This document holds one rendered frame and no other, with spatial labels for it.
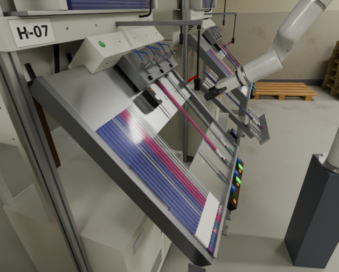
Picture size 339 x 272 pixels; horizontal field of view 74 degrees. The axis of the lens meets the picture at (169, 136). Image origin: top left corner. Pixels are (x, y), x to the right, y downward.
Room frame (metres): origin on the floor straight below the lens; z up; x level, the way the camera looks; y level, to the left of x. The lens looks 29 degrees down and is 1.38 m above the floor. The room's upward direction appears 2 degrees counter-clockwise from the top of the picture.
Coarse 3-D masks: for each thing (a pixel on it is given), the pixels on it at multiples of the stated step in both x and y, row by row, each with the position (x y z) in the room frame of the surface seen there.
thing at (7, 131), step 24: (0, 0) 0.72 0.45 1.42; (48, 48) 0.83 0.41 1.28; (72, 48) 0.93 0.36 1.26; (24, 72) 0.72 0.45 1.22; (48, 72) 0.80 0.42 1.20; (0, 96) 0.64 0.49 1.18; (0, 120) 0.65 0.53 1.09; (48, 120) 0.75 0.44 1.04; (24, 144) 0.64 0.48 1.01; (0, 192) 0.75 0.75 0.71; (48, 216) 0.66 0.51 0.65
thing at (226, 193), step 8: (232, 160) 0.90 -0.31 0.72; (232, 168) 0.83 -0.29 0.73; (232, 176) 0.77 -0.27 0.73; (224, 192) 0.69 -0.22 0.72; (224, 200) 0.63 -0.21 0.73; (224, 208) 0.59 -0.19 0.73; (224, 216) 0.56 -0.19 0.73; (216, 240) 0.46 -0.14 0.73; (216, 248) 0.43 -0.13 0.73; (216, 256) 0.41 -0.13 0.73
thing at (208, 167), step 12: (204, 144) 0.86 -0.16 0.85; (216, 144) 0.93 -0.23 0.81; (228, 144) 1.00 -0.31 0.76; (204, 156) 0.79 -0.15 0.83; (216, 156) 0.85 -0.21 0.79; (228, 156) 0.92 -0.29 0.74; (192, 168) 0.68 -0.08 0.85; (204, 168) 0.73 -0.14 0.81; (216, 168) 0.78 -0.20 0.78; (228, 168) 0.84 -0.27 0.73; (204, 180) 0.67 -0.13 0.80; (216, 180) 0.72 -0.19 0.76; (216, 192) 0.66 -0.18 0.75
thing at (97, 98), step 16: (48, 80) 0.60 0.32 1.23; (64, 80) 0.64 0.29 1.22; (80, 80) 0.68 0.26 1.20; (96, 80) 0.73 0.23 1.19; (112, 80) 0.78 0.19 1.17; (176, 80) 1.12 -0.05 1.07; (64, 96) 0.59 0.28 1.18; (80, 96) 0.63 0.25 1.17; (96, 96) 0.67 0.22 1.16; (112, 96) 0.72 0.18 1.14; (128, 96) 0.77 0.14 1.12; (160, 96) 0.91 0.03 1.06; (176, 96) 1.01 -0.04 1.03; (80, 112) 0.58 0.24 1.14; (96, 112) 0.62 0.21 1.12; (112, 112) 0.66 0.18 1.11; (144, 112) 0.76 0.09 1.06; (160, 112) 0.83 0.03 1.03; (96, 128) 0.57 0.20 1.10; (160, 128) 0.75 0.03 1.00
